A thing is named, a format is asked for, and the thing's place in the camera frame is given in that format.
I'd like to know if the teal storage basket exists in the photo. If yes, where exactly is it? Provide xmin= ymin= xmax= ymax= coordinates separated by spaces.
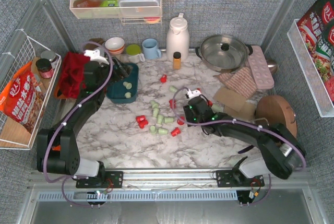
xmin=106 ymin=63 xmax=139 ymax=104

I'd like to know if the brown cardboard sheet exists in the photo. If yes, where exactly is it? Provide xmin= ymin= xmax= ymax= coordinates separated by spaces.
xmin=213 ymin=87 xmax=247 ymax=112
xmin=224 ymin=102 xmax=256 ymax=121

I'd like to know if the striped pink cloth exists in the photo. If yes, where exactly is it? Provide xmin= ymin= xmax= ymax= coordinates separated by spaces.
xmin=214 ymin=67 xmax=257 ymax=99

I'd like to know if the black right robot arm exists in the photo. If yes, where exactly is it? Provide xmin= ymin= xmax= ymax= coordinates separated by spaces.
xmin=183 ymin=96 xmax=306 ymax=180

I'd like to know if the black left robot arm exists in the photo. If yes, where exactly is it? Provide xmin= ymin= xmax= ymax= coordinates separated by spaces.
xmin=37 ymin=58 xmax=132 ymax=178

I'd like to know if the green lidded cup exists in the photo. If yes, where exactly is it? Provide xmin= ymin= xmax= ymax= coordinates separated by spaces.
xmin=126 ymin=44 xmax=145 ymax=63

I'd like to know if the red cloth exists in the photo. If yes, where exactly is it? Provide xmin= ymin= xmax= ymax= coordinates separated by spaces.
xmin=56 ymin=52 xmax=90 ymax=99

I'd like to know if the white striped bowl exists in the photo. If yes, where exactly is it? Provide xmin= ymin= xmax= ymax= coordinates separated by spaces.
xmin=104 ymin=37 xmax=125 ymax=54

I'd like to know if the red capsule centre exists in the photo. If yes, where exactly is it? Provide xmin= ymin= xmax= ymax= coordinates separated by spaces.
xmin=169 ymin=99 xmax=176 ymax=109

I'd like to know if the green capsule cluster right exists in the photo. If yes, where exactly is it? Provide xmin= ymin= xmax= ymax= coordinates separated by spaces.
xmin=163 ymin=117 xmax=174 ymax=124

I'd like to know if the brown paper bag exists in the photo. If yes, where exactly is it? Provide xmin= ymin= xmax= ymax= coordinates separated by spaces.
xmin=90 ymin=38 xmax=105 ymax=45

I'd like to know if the blue mug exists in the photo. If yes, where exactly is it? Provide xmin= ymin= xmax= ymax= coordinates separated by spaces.
xmin=142 ymin=39 xmax=162 ymax=60

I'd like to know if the red capsule far top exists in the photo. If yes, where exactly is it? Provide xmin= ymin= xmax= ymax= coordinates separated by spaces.
xmin=160 ymin=75 xmax=167 ymax=83

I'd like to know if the steel lid jar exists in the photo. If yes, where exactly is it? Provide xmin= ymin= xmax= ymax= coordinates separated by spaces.
xmin=40 ymin=50 xmax=58 ymax=69

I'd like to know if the red capsule left upper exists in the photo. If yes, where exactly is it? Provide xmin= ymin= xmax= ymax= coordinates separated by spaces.
xmin=136 ymin=115 xmax=146 ymax=123

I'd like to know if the dark lid jar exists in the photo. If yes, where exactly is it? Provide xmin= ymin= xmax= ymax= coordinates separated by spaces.
xmin=35 ymin=58 xmax=54 ymax=79

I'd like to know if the orange spice bottle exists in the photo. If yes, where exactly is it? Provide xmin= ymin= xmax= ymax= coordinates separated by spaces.
xmin=173 ymin=52 xmax=181 ymax=69

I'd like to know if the red capsule left lower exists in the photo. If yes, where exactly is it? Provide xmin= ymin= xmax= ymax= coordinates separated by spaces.
xmin=138 ymin=120 xmax=148 ymax=129

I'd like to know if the white thermos jug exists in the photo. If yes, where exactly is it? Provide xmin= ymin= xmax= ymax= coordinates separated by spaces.
xmin=166 ymin=13 xmax=190 ymax=62

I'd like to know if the steel pot with lid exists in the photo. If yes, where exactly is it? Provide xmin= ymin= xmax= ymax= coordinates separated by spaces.
xmin=195 ymin=34 xmax=253 ymax=73

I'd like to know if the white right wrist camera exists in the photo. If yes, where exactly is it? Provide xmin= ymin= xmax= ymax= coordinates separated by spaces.
xmin=186 ymin=89 xmax=201 ymax=99

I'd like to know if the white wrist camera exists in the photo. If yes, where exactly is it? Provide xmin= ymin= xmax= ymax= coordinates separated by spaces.
xmin=186 ymin=89 xmax=201 ymax=99
xmin=83 ymin=49 xmax=108 ymax=64

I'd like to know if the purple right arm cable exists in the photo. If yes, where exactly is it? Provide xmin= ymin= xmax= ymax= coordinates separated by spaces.
xmin=172 ymin=87 xmax=307 ymax=206

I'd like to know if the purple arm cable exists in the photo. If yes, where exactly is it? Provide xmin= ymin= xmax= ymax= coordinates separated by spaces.
xmin=172 ymin=87 xmax=307 ymax=206
xmin=43 ymin=41 xmax=114 ymax=207

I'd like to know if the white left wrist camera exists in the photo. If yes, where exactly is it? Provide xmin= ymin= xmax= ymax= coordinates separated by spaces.
xmin=83 ymin=49 xmax=108 ymax=64

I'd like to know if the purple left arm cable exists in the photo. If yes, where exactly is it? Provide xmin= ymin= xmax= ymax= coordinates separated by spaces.
xmin=43 ymin=41 xmax=114 ymax=207

